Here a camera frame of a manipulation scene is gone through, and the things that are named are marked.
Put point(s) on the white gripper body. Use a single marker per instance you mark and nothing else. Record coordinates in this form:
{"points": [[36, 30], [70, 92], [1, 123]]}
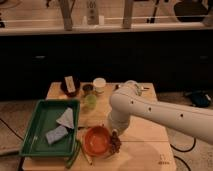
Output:
{"points": [[118, 122]]}

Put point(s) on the dark purple grape bunch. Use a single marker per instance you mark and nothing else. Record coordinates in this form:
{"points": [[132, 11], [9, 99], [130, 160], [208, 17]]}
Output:
{"points": [[115, 143]]}

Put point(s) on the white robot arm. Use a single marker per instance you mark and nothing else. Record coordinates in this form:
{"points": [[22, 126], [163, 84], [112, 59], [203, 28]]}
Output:
{"points": [[127, 101]]}

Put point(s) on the red bowl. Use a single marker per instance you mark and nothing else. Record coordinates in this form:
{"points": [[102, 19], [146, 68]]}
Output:
{"points": [[96, 141]]}

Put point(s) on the dark brown bowl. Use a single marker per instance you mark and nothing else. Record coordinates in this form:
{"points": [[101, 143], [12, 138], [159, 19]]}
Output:
{"points": [[77, 87]]}

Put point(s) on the beige block in bowl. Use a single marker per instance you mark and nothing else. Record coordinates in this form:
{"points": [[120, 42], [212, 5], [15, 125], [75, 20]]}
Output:
{"points": [[70, 84]]}

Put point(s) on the green translucent cup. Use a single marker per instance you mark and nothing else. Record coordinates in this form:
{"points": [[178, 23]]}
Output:
{"points": [[90, 101]]}

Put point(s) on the small dark cup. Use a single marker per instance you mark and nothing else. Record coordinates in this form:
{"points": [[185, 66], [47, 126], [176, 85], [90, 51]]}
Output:
{"points": [[87, 89]]}

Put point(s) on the green cucumber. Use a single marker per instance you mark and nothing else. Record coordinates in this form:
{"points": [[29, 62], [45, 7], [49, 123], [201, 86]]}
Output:
{"points": [[73, 157]]}

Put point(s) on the yellow-green stick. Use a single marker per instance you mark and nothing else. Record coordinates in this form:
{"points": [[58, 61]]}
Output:
{"points": [[87, 157]]}

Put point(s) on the grey folded cloth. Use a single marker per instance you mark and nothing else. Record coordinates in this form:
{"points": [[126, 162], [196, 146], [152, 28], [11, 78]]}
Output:
{"points": [[66, 119]]}

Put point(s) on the green plastic tray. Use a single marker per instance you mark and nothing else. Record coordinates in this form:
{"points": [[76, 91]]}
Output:
{"points": [[42, 121]]}

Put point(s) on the teal object on floor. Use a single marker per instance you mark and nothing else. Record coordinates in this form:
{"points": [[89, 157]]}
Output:
{"points": [[200, 99]]}

